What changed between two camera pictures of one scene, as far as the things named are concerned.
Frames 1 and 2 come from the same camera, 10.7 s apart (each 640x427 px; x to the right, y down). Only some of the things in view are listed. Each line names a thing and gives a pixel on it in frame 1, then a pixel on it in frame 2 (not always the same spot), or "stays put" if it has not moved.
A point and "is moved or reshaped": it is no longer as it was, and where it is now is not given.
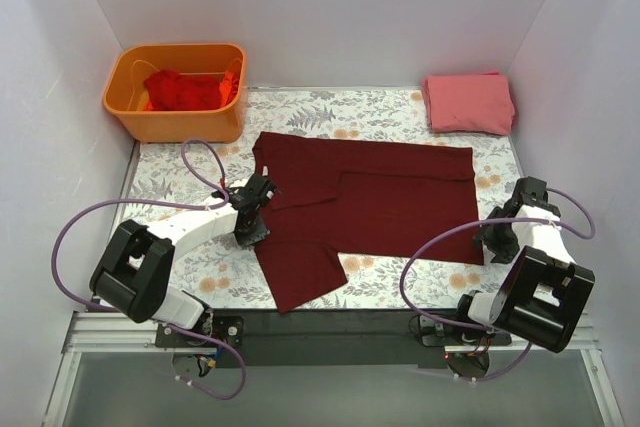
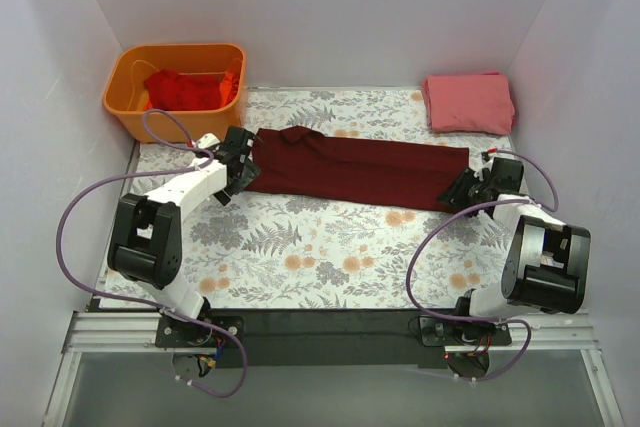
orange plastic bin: [132, 65] stays put
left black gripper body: [252, 231] → [242, 159]
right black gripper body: [498, 245] → [470, 189]
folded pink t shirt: [475, 103] stays put
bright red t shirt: [168, 90] stays put
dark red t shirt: [336, 198] is moved or reshaped
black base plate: [321, 339] stays put
